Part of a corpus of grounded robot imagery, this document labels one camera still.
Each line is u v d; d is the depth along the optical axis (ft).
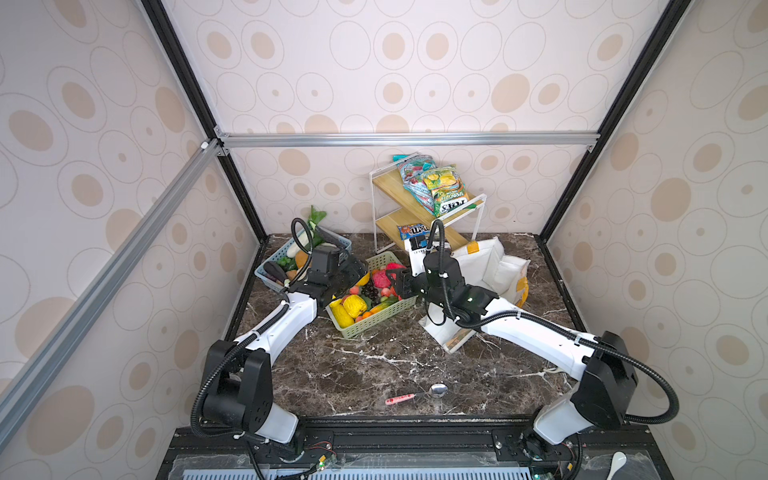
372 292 3.28
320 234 3.58
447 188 2.58
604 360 1.42
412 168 2.92
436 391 2.62
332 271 2.24
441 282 1.85
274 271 3.22
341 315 3.03
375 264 2.79
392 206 2.77
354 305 3.02
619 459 2.34
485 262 3.17
